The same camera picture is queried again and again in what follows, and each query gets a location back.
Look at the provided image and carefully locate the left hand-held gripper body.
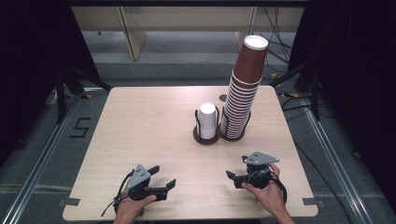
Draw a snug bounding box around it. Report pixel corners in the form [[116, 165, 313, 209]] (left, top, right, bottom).
[[126, 163, 168, 202]]

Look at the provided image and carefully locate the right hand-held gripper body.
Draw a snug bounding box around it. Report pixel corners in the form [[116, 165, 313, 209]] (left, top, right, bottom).
[[242, 151, 280, 190]]

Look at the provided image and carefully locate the black double cup holder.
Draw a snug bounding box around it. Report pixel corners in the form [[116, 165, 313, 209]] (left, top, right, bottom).
[[192, 105, 252, 146]]

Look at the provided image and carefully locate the stack of white paper cups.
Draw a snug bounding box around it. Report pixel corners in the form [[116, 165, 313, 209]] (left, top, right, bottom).
[[199, 102, 218, 140]]

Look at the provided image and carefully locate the stack of brown paper cups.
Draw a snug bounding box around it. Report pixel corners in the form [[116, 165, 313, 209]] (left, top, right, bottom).
[[221, 35, 270, 139]]

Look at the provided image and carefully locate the person's left hand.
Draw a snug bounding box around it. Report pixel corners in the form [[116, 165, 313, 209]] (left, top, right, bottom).
[[113, 194, 158, 224]]

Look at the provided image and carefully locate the person's right hand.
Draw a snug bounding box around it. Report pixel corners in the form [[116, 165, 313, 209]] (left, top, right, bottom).
[[241, 162, 290, 218]]

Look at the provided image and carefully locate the black tape strip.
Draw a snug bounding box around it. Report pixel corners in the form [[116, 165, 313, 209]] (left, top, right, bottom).
[[302, 197, 325, 208], [59, 197, 81, 207]]

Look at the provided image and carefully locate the black metal stand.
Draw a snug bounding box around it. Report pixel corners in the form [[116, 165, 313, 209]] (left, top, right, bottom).
[[269, 52, 322, 121], [55, 64, 114, 124]]

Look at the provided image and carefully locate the beige wooden shelf unit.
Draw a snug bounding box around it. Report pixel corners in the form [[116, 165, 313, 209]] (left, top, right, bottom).
[[71, 7, 305, 62]]

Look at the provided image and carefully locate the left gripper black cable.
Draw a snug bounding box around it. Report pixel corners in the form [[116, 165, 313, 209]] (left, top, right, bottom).
[[101, 170, 135, 217]]

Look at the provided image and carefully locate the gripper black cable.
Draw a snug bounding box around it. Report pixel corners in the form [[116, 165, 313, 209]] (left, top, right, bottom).
[[101, 170, 135, 217], [270, 172, 289, 204]]

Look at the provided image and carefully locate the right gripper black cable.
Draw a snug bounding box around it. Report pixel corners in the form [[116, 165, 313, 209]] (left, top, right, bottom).
[[270, 172, 289, 204]]

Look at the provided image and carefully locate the long black floor cable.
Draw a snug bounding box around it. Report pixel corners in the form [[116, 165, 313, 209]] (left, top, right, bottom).
[[292, 139, 353, 224]]

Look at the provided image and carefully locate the metal floor rail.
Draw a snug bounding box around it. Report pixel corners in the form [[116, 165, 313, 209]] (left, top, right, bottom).
[[299, 96, 372, 224], [0, 92, 82, 224]]

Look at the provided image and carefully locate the bundle of black cables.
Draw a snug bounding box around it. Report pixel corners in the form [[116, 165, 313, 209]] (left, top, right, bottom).
[[248, 7, 294, 75]]

